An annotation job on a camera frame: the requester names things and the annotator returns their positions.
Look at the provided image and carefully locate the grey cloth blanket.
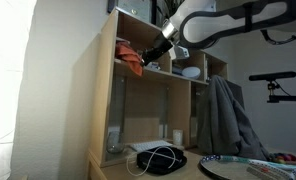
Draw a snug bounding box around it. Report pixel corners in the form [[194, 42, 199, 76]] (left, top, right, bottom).
[[196, 75, 272, 163]]

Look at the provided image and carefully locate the white round bowl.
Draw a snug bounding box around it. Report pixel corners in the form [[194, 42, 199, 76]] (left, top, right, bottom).
[[181, 66, 202, 80]]

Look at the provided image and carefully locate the orange towel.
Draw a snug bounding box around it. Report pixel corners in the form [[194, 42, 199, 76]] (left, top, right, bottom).
[[115, 40, 145, 78]]

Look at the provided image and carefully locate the white keyboard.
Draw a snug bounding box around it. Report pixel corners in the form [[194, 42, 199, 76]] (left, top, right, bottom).
[[128, 139, 173, 153]]

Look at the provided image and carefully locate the black bar camera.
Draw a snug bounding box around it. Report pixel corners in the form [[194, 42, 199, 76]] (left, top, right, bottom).
[[248, 71, 296, 82]]

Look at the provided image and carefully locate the tall clear glass vase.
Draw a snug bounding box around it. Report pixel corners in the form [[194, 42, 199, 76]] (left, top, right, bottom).
[[107, 76, 127, 134]]

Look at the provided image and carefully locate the dark grey chair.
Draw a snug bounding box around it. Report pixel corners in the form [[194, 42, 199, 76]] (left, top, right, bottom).
[[226, 79, 246, 111]]

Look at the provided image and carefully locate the white grey wrist camera box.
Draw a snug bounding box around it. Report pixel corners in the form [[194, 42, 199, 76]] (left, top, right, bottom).
[[169, 44, 191, 61]]

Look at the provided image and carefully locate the white candle glass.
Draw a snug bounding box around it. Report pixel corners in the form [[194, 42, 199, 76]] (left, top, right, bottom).
[[172, 129, 184, 147]]

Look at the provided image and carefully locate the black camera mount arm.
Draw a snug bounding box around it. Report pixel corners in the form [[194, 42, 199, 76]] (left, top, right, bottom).
[[266, 81, 296, 106]]

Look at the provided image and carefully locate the white blue teal tennis racket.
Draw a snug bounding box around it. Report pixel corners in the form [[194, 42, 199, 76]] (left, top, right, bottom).
[[199, 154, 296, 180]]

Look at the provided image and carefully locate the black framed picture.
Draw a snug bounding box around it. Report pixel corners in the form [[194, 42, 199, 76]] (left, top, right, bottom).
[[107, 0, 157, 26]]

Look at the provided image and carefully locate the light wooden shelf unit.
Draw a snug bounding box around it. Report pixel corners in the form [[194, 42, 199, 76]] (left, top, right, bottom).
[[87, 8, 230, 169]]

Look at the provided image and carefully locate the green leafy plant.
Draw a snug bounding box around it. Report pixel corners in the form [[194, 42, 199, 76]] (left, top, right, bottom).
[[156, 0, 184, 20]]

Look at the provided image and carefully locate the red ball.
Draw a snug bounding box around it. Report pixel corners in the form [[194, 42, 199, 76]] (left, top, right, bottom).
[[284, 153, 296, 163]]

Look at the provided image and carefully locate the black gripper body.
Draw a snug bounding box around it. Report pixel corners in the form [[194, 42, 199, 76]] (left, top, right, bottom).
[[142, 32, 175, 66]]

